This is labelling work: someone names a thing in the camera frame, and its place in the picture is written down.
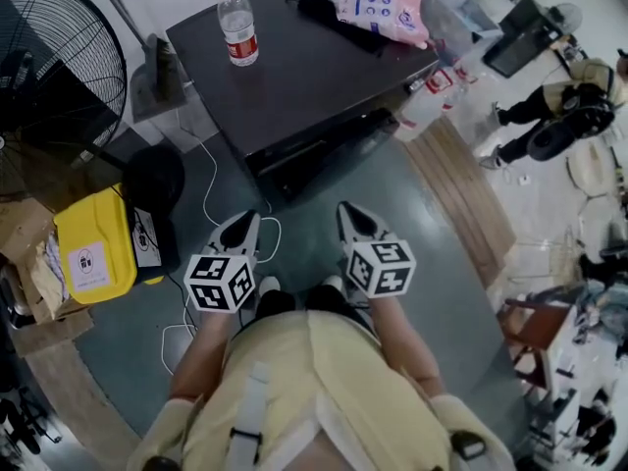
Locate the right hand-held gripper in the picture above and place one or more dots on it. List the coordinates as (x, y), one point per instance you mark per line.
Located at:
(382, 270)

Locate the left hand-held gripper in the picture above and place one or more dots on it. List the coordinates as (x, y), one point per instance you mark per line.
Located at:
(218, 282)

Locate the person's right forearm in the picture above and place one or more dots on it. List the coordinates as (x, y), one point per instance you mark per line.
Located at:
(407, 341)

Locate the person's left forearm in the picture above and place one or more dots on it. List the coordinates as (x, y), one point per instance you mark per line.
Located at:
(203, 356)

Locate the person's right white shoe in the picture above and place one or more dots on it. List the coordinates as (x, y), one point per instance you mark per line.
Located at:
(332, 282)

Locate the person's white shoe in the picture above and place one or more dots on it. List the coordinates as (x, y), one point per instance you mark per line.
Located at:
(332, 282)
(269, 285)

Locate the person's left white shoe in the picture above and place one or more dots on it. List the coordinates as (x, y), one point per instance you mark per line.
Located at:
(269, 285)

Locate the black bin white label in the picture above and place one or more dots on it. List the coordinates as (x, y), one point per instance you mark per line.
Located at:
(167, 243)

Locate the person's right leg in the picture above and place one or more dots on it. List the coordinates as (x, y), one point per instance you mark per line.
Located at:
(333, 302)

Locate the person's leg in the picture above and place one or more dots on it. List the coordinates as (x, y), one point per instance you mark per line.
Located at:
(333, 302)
(275, 307)

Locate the person's left leg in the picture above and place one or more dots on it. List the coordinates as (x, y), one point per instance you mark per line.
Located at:
(275, 307)

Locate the yellow plastic bin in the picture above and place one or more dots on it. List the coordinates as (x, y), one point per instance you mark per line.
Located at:
(98, 224)

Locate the clear plastic jug red label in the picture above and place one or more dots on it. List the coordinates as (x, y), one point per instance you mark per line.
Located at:
(422, 106)

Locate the dark square table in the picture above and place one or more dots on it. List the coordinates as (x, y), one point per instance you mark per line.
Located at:
(294, 81)

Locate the person's beige shirt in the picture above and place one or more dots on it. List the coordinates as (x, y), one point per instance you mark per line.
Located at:
(304, 390)

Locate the grey dustpan with broom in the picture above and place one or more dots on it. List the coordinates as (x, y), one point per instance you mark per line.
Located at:
(157, 86)

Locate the brown table white top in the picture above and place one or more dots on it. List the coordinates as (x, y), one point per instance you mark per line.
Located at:
(535, 331)

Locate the brown cardboard box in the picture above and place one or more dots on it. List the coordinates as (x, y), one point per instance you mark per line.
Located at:
(24, 228)

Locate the clear water bottle red label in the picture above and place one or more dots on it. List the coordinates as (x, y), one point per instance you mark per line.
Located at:
(238, 22)

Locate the black cloth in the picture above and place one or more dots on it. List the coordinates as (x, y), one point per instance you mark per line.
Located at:
(319, 10)

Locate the pink tissue packet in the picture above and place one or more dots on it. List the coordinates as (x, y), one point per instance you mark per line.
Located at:
(382, 8)

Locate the clear plastic storage box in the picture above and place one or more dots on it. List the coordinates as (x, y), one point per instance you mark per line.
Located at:
(456, 22)

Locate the black open cabinet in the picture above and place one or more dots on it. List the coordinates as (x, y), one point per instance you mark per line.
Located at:
(520, 37)

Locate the black pedestal fan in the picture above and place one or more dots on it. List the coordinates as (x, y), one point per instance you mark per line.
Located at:
(59, 67)

